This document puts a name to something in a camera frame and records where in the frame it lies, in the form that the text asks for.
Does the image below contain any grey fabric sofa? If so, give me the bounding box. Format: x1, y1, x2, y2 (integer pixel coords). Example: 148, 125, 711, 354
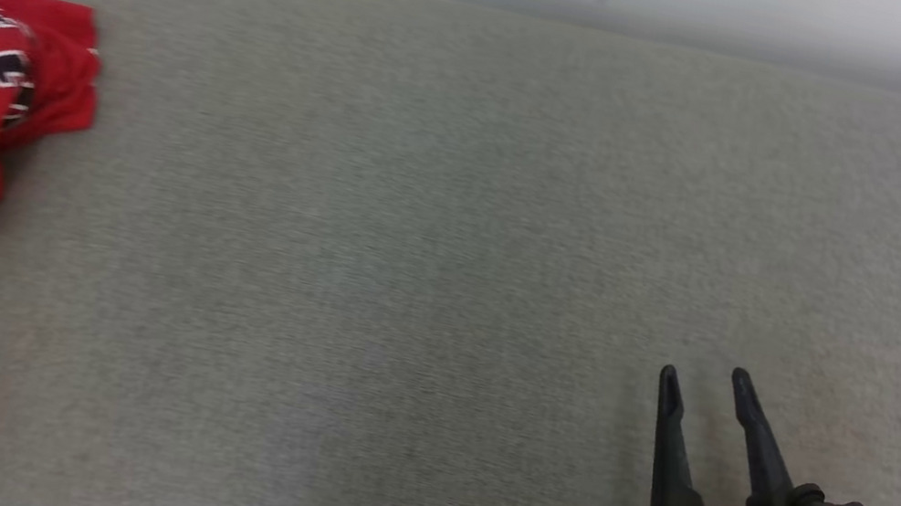
0, 0, 901, 506

